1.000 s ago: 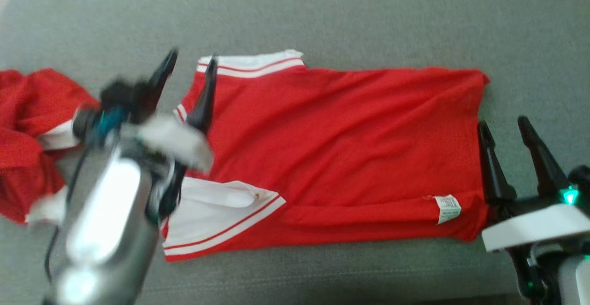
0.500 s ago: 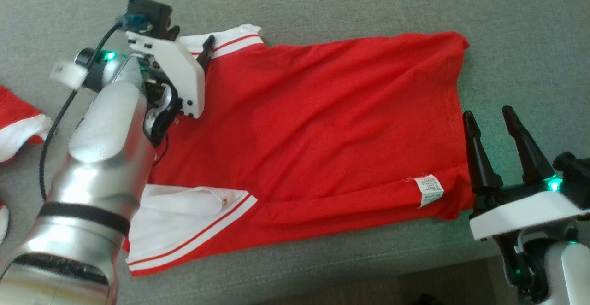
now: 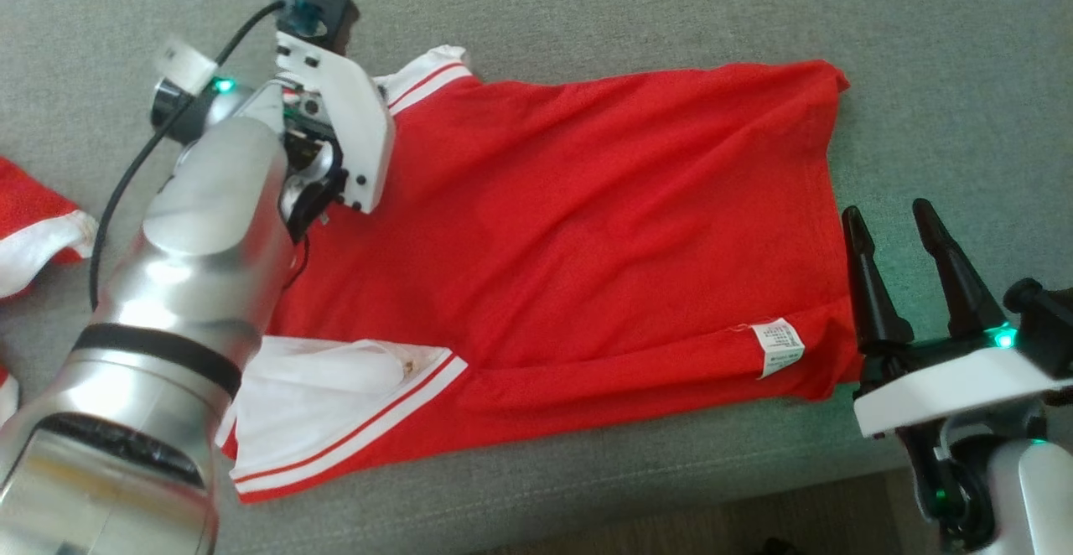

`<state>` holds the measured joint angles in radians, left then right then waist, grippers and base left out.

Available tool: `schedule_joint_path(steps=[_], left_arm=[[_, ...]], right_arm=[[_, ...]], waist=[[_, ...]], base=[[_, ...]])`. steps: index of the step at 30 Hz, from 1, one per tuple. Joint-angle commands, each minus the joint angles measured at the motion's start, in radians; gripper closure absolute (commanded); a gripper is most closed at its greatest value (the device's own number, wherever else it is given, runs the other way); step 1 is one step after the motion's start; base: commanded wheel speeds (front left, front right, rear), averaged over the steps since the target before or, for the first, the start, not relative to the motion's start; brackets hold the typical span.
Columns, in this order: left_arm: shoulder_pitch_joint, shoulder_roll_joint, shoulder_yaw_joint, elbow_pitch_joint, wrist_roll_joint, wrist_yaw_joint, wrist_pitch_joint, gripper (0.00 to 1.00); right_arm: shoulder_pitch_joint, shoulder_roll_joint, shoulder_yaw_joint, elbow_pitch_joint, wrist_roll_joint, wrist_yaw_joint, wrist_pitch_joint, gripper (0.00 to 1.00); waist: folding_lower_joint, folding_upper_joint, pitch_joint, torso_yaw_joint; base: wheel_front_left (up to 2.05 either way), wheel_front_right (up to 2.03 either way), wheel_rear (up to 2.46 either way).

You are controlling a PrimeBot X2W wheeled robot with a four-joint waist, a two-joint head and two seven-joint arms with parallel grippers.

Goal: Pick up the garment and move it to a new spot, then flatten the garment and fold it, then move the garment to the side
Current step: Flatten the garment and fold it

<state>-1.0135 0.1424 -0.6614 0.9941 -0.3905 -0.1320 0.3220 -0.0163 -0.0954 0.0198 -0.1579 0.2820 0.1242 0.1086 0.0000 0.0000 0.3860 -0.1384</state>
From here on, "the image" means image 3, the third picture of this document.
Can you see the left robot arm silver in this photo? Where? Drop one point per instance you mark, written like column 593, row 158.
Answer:
column 193, row 228

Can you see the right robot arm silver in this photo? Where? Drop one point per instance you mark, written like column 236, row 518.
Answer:
column 1031, row 496

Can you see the large grey sofa ottoman cushion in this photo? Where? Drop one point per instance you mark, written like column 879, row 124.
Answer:
column 587, row 2

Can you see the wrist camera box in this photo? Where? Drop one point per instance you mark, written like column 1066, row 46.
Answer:
column 323, row 6
column 1048, row 329

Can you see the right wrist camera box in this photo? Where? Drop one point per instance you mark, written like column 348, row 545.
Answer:
column 1048, row 329

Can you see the red white-sleeved Bulls jersey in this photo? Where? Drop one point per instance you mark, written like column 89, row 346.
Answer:
column 587, row 245

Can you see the red white-trimmed knit garment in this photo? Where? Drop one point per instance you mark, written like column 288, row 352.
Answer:
column 33, row 203

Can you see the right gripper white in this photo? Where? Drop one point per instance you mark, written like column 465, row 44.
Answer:
column 947, row 383

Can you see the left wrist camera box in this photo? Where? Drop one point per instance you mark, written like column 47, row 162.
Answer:
column 323, row 6

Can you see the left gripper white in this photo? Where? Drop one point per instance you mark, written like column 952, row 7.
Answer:
column 352, row 119

